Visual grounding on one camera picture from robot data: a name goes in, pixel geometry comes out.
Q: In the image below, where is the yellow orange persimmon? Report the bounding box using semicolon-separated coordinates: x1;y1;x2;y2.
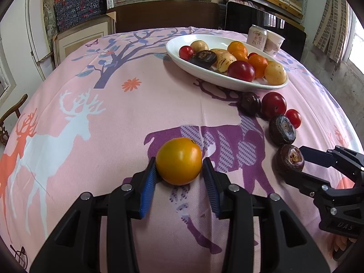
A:
155;137;202;185

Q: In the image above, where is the brown kiwi fruit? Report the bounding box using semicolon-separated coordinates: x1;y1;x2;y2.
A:
264;61;288;86

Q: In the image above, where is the large orange tangerine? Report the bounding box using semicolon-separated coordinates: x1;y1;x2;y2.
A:
248;55;268;78

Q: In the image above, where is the red cherry tomato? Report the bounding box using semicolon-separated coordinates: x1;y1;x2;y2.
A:
247;52;258;58
178;46;195;61
285;109;302;129

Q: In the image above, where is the red cherry tomato on cloth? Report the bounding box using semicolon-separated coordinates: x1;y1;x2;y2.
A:
285;109;302;129

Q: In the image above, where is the pink patterned tablecloth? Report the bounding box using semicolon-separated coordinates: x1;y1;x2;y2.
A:
1;27;363;272

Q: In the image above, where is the red plum in plate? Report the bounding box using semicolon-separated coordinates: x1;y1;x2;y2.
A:
228;61;255;82

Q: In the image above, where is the curtain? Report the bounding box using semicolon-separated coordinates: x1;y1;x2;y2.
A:
313;0;352;66

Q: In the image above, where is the white paper cup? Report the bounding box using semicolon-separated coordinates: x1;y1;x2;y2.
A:
263;30;285;57

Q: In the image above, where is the orange tangerine in plate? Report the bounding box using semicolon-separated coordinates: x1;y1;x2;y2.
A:
227;41;248;55

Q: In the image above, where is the wooden chair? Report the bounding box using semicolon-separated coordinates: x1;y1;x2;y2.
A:
0;94;28;146

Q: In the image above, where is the red cherry tomato in plate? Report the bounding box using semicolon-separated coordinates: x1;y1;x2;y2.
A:
178;46;195;61

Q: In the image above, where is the small tan longan fruit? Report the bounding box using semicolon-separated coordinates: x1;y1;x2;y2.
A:
190;40;209;54

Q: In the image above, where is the dark brown wooden board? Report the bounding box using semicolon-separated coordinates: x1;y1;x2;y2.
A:
107;0;220;33

